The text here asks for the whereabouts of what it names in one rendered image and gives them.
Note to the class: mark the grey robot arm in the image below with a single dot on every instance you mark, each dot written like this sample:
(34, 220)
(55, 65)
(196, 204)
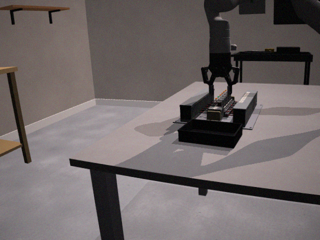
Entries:
(219, 29)

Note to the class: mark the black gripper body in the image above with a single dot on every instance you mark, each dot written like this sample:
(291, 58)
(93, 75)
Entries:
(220, 60)

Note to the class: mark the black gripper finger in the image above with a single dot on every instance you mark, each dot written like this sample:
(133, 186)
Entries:
(227, 77)
(210, 82)

